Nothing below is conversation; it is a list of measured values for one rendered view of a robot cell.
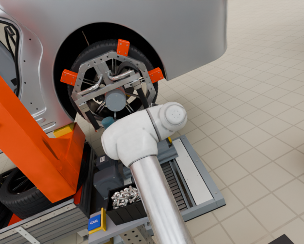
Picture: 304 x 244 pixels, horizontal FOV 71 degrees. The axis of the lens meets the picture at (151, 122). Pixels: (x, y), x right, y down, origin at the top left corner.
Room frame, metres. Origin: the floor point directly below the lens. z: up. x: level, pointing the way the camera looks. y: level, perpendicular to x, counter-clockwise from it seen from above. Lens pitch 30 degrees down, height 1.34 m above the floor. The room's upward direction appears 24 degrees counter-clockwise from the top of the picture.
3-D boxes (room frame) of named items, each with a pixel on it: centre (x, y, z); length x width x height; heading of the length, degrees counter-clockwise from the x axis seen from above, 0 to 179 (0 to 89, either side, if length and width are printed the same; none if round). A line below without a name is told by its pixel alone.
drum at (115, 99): (1.39, 0.16, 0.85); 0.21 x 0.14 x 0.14; 179
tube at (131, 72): (1.34, 0.06, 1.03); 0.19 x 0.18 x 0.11; 179
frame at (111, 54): (1.46, 0.16, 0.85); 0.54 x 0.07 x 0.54; 89
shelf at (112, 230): (0.80, 0.32, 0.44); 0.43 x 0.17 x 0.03; 89
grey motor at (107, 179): (1.38, 0.47, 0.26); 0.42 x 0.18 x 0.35; 179
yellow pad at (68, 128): (1.61, 0.66, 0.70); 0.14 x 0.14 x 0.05; 89
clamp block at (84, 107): (1.26, 0.33, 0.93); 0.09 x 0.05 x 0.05; 179
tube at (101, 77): (1.34, 0.26, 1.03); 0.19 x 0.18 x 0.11; 179
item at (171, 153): (1.63, 0.15, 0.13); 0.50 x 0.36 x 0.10; 89
